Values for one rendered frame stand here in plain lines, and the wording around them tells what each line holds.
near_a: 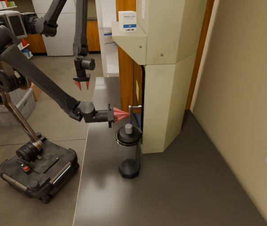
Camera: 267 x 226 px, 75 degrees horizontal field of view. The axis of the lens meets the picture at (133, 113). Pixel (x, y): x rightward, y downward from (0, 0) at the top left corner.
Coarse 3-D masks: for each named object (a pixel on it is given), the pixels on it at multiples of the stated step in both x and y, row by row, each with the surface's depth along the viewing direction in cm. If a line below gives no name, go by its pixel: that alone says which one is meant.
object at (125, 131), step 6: (126, 126) 65; (132, 126) 66; (120, 132) 67; (126, 132) 66; (132, 132) 67; (138, 132) 67; (120, 138) 66; (126, 138) 65; (132, 138) 65; (138, 138) 66
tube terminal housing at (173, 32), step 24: (168, 0) 52; (192, 0) 56; (144, 24) 60; (168, 24) 55; (192, 24) 62; (168, 48) 60; (192, 48) 70; (168, 72) 65; (192, 72) 81; (144, 96) 71; (168, 96) 71; (144, 120) 77; (168, 120) 79; (144, 144) 86; (168, 144) 93
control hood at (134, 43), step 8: (112, 24) 75; (112, 32) 62; (120, 32) 60; (128, 32) 60; (136, 32) 60; (120, 40) 57; (128, 40) 57; (136, 40) 57; (144, 40) 57; (128, 48) 58; (136, 48) 59; (144, 48) 59; (136, 56) 60; (144, 56) 60; (144, 64) 62
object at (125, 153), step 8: (120, 128) 71; (120, 144) 67; (128, 144) 64; (136, 144) 65; (120, 152) 70; (128, 152) 68; (136, 152) 69; (120, 160) 74; (128, 160) 70; (136, 160) 72; (120, 168) 77; (128, 168) 73; (136, 168) 75
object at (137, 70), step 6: (138, 66) 74; (138, 72) 75; (144, 72) 65; (138, 78) 77; (138, 84) 78; (138, 90) 79; (138, 96) 81; (138, 102) 82; (138, 108) 84; (138, 114) 85; (138, 120) 87; (138, 126) 88
